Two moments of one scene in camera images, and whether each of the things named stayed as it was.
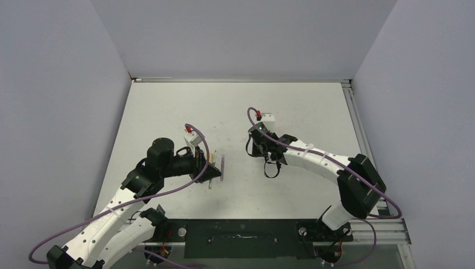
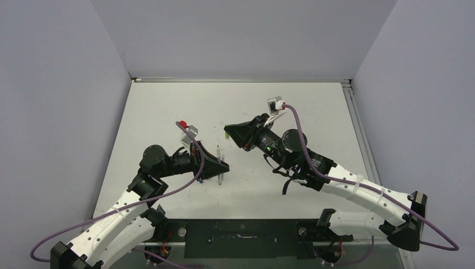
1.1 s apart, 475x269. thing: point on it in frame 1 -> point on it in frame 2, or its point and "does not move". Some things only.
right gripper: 255,151 -> 245,134
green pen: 210,182 -> 218,158
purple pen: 222,168 does not move
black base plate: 251,239 does not move
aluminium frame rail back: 238,80 does not move
